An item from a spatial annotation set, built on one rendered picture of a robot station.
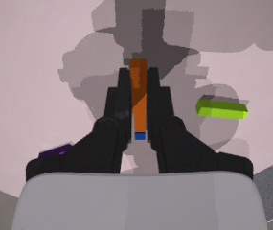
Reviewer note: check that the orange rectangular bar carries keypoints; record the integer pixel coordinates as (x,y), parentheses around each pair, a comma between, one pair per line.
(140,122)
(138,78)

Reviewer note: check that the lime green rod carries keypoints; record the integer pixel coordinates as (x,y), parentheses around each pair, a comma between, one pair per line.
(221,109)

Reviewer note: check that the small blue block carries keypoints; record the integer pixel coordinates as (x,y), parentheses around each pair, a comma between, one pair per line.
(140,136)

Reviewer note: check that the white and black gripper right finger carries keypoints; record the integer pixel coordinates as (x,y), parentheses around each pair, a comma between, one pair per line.
(183,152)

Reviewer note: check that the purple rod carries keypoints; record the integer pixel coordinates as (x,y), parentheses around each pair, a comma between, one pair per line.
(60,150)

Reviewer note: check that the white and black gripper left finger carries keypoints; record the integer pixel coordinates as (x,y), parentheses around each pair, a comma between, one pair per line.
(95,153)

